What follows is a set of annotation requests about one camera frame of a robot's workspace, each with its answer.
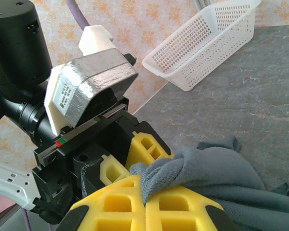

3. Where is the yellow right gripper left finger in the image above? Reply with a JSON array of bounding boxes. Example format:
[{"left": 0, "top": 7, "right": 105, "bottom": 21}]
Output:
[{"left": 55, "top": 175, "right": 146, "bottom": 231}]

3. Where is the grey t-shirt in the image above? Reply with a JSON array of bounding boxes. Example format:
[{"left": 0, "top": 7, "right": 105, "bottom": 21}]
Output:
[{"left": 130, "top": 134, "right": 289, "bottom": 231}]

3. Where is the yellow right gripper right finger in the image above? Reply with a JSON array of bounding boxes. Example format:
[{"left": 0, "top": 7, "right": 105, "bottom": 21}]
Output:
[{"left": 144, "top": 186, "right": 239, "bottom": 231}]

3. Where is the white perforated plastic basket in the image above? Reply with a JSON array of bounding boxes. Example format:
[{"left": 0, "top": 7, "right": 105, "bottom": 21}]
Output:
[{"left": 141, "top": 0, "right": 262, "bottom": 92}]

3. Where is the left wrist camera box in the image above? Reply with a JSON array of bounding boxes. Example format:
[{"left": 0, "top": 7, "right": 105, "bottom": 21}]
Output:
[{"left": 44, "top": 25, "right": 139, "bottom": 135}]

